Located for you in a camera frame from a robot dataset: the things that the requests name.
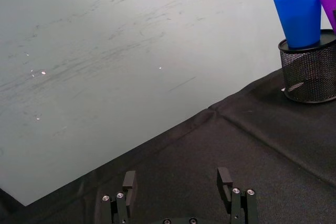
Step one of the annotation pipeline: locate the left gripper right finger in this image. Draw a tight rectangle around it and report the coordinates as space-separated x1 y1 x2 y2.
216 166 259 224

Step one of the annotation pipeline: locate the purple plastic cup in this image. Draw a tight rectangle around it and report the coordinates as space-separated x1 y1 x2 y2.
318 0 336 35

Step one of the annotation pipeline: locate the black mesh pen holder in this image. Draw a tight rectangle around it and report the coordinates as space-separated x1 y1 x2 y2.
278 29 336 104

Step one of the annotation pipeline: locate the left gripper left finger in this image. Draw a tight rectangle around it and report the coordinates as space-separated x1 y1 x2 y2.
100 170 138 224

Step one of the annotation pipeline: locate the blue plastic cup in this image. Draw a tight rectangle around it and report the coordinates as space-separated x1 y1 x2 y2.
273 0 324 49

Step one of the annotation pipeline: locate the black table cloth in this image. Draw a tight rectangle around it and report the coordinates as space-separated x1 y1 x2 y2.
0 67 336 224

